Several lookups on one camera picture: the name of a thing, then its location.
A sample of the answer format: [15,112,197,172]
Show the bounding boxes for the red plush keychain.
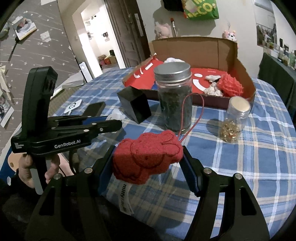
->
[112,93,205,216]

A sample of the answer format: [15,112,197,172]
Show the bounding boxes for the white tissue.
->
[107,109,126,121]

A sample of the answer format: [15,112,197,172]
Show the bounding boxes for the cream crochet scrunchie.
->
[204,82,223,97]

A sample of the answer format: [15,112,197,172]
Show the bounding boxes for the red foam net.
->
[217,73,244,97]

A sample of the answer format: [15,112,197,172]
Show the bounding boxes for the white fluffy scrunchie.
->
[205,75,221,82]

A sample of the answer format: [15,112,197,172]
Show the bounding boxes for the person's left hand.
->
[17,153,61,189]

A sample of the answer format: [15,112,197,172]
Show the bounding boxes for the white card on table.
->
[64,99,82,115]

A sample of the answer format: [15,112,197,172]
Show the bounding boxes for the black phone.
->
[83,102,106,117]

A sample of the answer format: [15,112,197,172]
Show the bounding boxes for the blue plaid tablecloth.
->
[49,68,295,240]

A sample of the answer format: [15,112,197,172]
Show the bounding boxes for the black floral box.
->
[117,86,152,124]

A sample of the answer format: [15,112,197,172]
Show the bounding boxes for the small glass jar gold beads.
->
[220,96,251,143]

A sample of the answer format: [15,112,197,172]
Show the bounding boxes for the large glass jar metal lid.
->
[154,62,192,133]

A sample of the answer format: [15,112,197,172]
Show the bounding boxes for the red cardboard box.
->
[122,37,256,105]

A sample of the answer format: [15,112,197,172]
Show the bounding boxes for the brown wooden door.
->
[105,0,151,67]

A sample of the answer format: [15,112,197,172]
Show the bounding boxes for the dark green covered table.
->
[258,53,295,108]

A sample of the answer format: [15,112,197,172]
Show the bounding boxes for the bottles on side table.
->
[263,38,295,70]

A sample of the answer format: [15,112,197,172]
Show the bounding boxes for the green tote bag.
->
[182,0,219,21]

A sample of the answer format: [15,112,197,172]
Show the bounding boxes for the picture on left wall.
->
[13,16,37,41]

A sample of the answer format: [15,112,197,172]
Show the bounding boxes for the pink white plush on wall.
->
[222,30,237,43]

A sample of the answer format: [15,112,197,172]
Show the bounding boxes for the red handled stick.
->
[171,18,178,37]

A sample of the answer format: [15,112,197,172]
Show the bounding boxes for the black bag on wall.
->
[163,0,184,12]

